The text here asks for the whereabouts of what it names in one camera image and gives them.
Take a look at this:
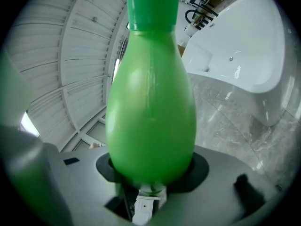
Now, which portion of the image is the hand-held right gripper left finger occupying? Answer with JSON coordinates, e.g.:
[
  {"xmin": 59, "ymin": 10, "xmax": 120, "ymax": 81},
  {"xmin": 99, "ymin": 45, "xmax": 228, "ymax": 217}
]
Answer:
[{"xmin": 0, "ymin": 124, "xmax": 132, "ymax": 226}]

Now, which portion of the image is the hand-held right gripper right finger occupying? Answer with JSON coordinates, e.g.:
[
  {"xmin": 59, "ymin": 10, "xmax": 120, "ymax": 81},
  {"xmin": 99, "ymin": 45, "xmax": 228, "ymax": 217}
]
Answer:
[{"xmin": 150, "ymin": 145, "xmax": 284, "ymax": 226}]

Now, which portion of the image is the green cleaner bottle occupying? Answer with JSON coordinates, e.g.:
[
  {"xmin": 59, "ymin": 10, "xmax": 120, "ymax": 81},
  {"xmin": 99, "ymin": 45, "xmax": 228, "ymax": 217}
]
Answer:
[{"xmin": 105, "ymin": 0, "xmax": 197, "ymax": 196}]

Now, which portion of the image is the white cabinet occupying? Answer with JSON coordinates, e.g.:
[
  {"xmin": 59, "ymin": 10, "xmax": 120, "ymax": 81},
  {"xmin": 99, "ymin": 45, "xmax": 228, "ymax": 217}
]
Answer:
[{"xmin": 131, "ymin": 192, "xmax": 163, "ymax": 226}]

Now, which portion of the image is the white bathtub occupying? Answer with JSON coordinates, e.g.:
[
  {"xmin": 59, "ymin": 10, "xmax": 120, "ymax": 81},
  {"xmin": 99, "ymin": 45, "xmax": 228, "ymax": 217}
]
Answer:
[{"xmin": 182, "ymin": 0, "xmax": 295, "ymax": 127}]

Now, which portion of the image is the black faucet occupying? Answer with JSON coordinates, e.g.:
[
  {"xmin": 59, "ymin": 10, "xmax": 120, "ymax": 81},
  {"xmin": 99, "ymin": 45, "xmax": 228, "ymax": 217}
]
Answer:
[{"xmin": 185, "ymin": 3, "xmax": 220, "ymax": 31}]

